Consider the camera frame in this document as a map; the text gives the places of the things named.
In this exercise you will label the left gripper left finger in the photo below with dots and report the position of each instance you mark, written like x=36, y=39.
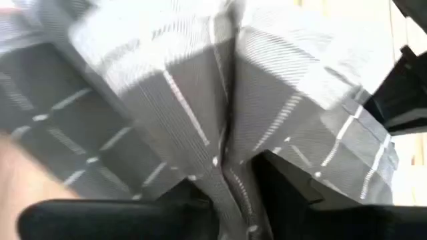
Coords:
x=116, y=220

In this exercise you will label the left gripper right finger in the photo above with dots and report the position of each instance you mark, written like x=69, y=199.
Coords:
x=293, y=220

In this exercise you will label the dark grey checked towel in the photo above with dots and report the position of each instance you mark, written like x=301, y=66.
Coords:
x=200, y=100

